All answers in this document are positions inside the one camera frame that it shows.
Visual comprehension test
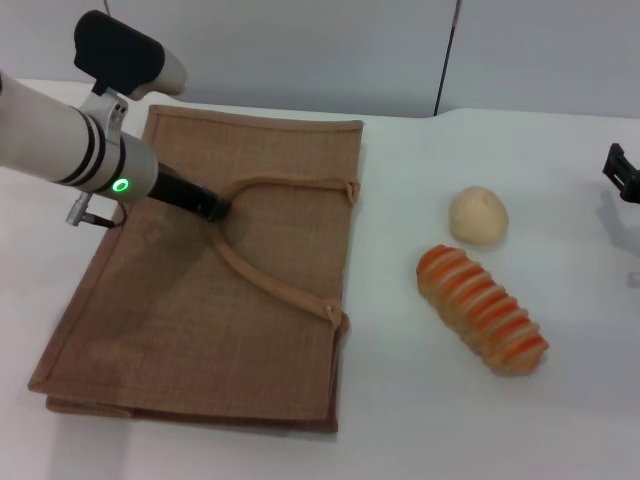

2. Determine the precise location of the brown jute tote bag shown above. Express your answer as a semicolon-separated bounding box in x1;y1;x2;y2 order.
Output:
27;103;369;435

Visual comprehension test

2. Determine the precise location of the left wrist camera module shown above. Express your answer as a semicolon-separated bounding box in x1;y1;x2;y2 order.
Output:
73;9;189;99

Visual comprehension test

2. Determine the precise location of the round pale egg yolk pastry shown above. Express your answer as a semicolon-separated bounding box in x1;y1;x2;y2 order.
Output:
448;185;510;247

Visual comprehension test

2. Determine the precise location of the orange striped bread loaf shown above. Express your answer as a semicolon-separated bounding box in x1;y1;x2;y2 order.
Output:
416;243;550;379

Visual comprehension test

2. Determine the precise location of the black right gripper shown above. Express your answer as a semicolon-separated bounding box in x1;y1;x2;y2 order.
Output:
603;142;640;204

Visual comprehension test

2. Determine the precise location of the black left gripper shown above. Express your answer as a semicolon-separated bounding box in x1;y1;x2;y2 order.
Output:
149;162;232;222

